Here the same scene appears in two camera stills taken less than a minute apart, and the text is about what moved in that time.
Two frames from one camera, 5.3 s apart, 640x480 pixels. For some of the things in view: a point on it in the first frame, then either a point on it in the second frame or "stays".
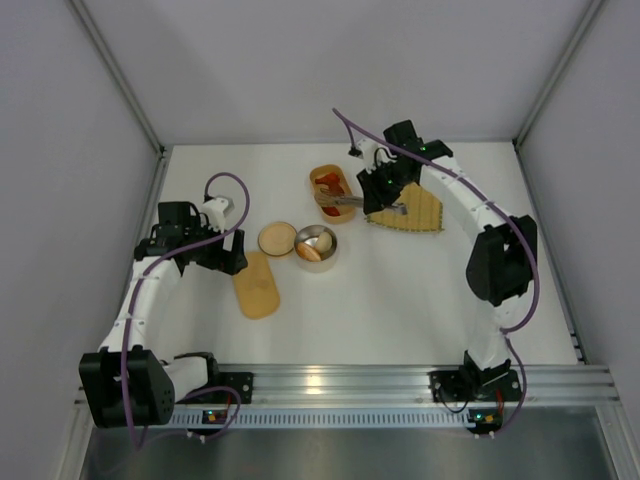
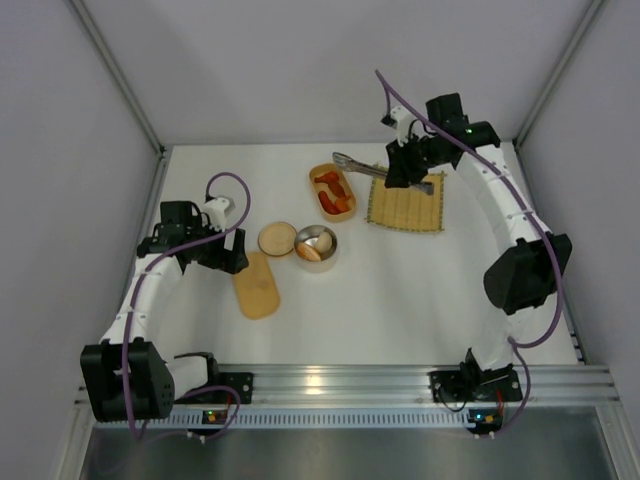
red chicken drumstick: (332, 179) stays
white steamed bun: (324, 241) stays
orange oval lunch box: (330, 179) stays
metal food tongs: (329, 198) to (346, 163)
